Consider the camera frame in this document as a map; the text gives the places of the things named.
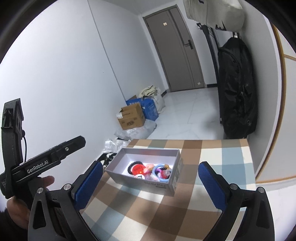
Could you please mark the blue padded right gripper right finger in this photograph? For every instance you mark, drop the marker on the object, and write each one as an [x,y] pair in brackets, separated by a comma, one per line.
[216,186]

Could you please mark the silver cardboard box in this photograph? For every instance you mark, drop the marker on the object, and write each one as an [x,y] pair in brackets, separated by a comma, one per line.
[163,179]

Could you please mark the plaid tablecloth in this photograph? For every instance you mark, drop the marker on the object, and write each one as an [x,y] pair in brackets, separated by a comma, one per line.
[116,212]

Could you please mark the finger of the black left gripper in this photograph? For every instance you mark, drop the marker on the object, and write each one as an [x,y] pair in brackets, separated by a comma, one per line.
[64,148]

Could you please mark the red round badge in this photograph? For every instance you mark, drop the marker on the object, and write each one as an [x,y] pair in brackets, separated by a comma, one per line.
[138,169]

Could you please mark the brown cardboard box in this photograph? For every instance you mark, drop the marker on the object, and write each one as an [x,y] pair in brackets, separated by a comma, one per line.
[131,116]

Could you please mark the pink pig toy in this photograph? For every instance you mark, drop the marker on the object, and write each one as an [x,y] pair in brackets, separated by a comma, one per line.
[148,168]

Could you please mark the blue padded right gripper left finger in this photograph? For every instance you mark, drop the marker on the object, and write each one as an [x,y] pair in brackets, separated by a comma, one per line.
[85,185]

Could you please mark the grey door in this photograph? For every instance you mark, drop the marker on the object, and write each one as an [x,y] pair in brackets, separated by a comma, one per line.
[176,50]

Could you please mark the beige canvas bag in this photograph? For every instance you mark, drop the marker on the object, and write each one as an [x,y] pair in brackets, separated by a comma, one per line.
[151,90]

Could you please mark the white round badge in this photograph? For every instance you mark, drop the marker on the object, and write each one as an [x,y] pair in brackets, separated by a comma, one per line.
[140,176]

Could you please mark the black hanging garment bag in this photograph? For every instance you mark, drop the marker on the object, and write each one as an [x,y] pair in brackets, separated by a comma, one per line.
[237,89]

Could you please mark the beige hanging bag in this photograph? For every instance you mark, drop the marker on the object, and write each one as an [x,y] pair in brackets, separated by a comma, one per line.
[217,14]

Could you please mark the person's left hand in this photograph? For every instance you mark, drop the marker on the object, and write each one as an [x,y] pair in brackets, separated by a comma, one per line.
[18,212]

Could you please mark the blue cardboard box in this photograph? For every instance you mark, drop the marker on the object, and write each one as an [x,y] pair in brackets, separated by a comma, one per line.
[148,107]

